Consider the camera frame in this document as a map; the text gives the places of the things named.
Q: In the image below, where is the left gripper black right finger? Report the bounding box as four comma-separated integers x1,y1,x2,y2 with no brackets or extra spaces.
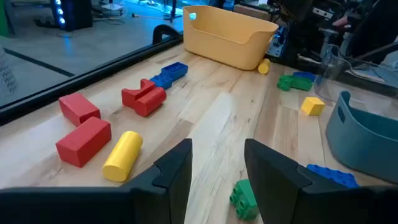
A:
244,138,312,224

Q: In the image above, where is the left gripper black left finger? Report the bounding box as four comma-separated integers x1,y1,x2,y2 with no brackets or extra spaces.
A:
129,138,193,224

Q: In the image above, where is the small green toy brick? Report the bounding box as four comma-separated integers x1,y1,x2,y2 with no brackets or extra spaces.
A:
229,178,260,222

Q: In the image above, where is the yellow cylinder block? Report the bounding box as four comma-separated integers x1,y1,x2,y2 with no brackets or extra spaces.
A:
257,58,272,75
101,130,144,183

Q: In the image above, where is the long blue toy brick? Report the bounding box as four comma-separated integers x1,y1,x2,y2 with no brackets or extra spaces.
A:
305,163,360,190
160,61,189,80

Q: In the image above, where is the red cylinder block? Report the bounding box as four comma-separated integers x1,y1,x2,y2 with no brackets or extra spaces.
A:
133,86,168,118

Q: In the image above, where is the small yellow cube block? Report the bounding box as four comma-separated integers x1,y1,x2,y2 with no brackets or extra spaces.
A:
300,96,326,117

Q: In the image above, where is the red rectangular block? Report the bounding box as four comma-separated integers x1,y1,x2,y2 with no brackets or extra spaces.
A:
58,92,102,128
55,116,113,169

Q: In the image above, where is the red arch block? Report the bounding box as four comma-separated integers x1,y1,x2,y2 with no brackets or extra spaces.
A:
121,78,157,109

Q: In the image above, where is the long green toy brick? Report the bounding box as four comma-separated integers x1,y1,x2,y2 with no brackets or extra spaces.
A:
276,74,314,93

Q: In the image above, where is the small blue toy brick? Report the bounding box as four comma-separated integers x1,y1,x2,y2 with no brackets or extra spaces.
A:
149,73,174,91

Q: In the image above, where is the yellow plastic bin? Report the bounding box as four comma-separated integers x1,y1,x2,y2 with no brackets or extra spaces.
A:
182,4,280,72

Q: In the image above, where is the teal plastic bin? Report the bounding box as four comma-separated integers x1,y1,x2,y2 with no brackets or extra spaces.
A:
325,90,398,185

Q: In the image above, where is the clear plastic bin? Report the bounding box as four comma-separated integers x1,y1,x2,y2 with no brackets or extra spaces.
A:
313,43,398,105

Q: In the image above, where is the person's hand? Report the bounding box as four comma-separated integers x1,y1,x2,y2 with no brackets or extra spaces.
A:
331,15,351,27

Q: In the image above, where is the black tower with blue lights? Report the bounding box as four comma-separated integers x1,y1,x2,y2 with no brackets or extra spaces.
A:
49,0,94,32

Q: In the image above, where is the black aluminium table frame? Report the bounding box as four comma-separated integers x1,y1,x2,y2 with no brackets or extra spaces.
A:
0,33,185,127

